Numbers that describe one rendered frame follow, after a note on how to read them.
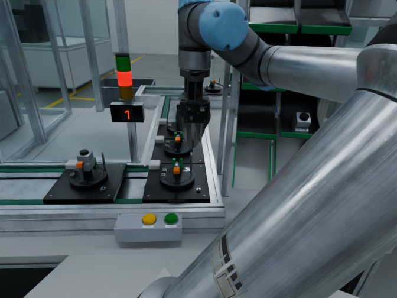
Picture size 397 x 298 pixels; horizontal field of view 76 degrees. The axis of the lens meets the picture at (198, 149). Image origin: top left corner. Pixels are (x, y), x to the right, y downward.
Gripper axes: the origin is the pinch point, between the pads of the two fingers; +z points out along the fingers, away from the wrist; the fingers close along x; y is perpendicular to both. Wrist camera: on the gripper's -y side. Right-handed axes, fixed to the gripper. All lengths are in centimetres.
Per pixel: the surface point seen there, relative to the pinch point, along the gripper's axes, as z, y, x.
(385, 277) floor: 123, -41, 136
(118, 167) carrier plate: 26.3, -28.5, -29.7
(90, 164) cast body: 18.3, -18.0, -36.6
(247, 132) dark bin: 3.4, -14.5, 19.1
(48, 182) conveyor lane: 32, -26, -58
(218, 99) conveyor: 29, -137, 27
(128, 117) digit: 4.1, -29.2, -23.5
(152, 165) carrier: 24.6, -27.1, -15.2
